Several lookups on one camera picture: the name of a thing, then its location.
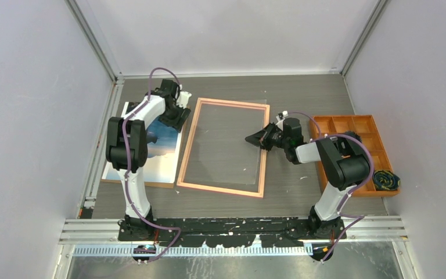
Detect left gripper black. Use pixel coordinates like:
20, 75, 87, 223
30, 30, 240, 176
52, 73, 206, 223
159, 101, 190, 132

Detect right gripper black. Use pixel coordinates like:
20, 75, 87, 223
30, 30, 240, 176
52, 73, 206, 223
246, 121, 290, 152

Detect pink wooden picture frame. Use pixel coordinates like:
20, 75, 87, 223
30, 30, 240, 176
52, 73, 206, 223
176, 97, 271, 199

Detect brown backing board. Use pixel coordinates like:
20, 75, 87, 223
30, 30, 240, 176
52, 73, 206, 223
100, 101, 186, 189

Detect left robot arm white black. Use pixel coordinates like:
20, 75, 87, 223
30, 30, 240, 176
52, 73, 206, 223
105, 79, 190, 241

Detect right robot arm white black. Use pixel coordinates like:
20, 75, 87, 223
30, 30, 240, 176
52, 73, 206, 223
245, 117, 373, 239

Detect orange compartment tray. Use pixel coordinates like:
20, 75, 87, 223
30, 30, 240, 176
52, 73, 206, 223
309, 115, 400, 197

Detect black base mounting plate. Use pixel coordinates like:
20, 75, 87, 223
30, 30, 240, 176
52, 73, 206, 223
117, 217, 346, 248

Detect blue yellow rolled item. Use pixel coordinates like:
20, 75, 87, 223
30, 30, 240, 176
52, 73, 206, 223
372, 170, 400, 191

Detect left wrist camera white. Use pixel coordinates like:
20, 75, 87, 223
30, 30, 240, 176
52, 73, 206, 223
177, 91, 192, 109

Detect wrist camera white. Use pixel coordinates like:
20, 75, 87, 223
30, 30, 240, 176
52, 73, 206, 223
276, 110, 289, 131
177, 91, 192, 109

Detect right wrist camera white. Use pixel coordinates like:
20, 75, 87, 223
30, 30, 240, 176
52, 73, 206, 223
276, 110, 289, 131

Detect aluminium front rail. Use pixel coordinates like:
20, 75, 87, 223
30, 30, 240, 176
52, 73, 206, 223
59, 216, 408, 247

